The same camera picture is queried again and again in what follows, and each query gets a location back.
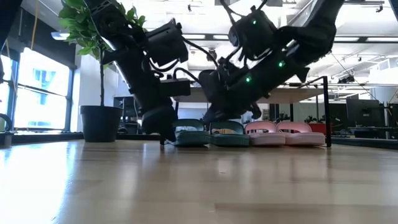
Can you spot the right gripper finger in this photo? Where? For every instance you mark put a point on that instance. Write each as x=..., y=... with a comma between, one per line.
x=224, y=115
x=256, y=111

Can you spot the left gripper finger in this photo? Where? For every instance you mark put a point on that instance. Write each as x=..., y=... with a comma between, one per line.
x=160, y=123

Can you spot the green slide sandal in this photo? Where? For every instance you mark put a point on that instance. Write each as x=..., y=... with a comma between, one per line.
x=191, y=138
x=230, y=140

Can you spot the pink slide sandal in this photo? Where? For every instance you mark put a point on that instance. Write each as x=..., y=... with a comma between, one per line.
x=267, y=139
x=306, y=139

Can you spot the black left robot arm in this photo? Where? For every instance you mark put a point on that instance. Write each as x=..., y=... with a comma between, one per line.
x=105, y=18

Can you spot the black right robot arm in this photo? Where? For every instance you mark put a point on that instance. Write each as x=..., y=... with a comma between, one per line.
x=317, y=34

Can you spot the black plant pot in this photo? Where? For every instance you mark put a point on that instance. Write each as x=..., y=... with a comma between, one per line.
x=101, y=124

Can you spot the red box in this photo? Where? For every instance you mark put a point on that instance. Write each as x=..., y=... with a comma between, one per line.
x=317, y=128

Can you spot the green leafy plant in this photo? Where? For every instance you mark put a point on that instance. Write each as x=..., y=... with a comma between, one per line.
x=77, y=28

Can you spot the black ceiling fixture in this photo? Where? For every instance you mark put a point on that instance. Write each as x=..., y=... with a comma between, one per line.
x=346, y=80

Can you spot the white ceiling lamp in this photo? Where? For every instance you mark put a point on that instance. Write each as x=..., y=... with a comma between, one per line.
x=60, y=35

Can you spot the black monitor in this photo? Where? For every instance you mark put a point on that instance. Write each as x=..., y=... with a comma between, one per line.
x=365, y=112

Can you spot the blue mat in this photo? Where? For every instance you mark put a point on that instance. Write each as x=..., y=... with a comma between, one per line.
x=367, y=143

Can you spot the dark office desk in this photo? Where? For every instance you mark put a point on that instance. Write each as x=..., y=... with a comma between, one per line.
x=373, y=132

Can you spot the black round object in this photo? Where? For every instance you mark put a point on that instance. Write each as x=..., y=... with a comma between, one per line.
x=6, y=138

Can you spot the hanging ceiling camera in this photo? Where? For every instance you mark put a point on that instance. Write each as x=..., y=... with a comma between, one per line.
x=212, y=55

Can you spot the black frame wooden shelf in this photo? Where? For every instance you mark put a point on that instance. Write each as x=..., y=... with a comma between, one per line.
x=295, y=95

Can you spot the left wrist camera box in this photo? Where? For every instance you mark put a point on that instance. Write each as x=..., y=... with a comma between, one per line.
x=166, y=43

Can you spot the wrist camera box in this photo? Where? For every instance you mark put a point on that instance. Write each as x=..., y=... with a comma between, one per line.
x=253, y=34
x=166, y=43

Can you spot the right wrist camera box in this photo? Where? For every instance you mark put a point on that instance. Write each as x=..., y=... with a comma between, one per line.
x=253, y=34

